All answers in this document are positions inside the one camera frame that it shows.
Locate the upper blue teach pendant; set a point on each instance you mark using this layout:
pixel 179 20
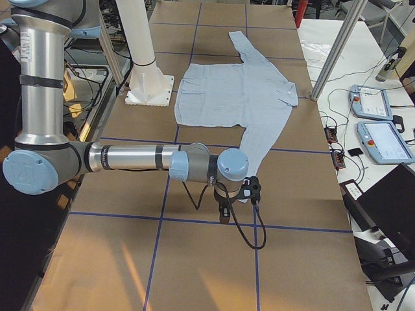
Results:
pixel 370 103

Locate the aluminium frame post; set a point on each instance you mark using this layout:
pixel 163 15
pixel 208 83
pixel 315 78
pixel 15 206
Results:
pixel 342 37

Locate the blue teach pendant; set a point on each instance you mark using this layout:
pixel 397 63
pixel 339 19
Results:
pixel 370 103
pixel 384 143

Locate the red cylinder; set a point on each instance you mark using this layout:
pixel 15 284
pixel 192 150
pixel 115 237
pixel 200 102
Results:
pixel 300 12

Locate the small black box with label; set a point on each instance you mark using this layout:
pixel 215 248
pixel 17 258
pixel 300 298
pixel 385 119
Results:
pixel 350 190

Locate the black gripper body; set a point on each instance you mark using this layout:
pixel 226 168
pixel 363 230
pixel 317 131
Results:
pixel 221 201

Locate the white central mounting column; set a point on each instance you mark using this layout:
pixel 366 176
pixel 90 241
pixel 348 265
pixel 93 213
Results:
pixel 148 86

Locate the black orange adapter box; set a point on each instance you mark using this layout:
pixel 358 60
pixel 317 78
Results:
pixel 331 134

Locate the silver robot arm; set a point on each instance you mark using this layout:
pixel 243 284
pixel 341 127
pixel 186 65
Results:
pixel 44 158

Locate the light blue button shirt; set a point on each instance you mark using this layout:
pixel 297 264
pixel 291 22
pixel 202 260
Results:
pixel 252 94

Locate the lower blue teach pendant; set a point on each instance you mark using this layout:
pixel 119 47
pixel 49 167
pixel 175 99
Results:
pixel 384 143

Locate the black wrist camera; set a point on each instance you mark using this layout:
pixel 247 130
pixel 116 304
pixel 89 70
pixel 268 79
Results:
pixel 250 189

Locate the clear plastic bag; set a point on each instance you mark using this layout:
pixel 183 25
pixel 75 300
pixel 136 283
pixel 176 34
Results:
pixel 315 54

